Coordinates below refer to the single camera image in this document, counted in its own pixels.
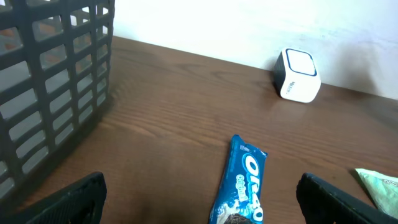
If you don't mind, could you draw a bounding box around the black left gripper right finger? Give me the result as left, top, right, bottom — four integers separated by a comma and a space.
296, 173, 397, 224

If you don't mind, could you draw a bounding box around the white wet wipes pack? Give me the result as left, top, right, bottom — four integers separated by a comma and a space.
355, 169, 398, 218

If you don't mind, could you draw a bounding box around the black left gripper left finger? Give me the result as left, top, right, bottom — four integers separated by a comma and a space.
1, 172, 107, 224

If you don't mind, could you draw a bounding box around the blue Oreo cookie pack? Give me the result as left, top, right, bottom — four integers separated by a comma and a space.
208, 134, 267, 224

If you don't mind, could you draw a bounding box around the grey plastic basket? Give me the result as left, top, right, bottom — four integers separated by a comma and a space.
1, 0, 115, 213

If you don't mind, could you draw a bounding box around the white barcode scanner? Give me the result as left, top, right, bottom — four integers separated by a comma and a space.
273, 48, 321, 103

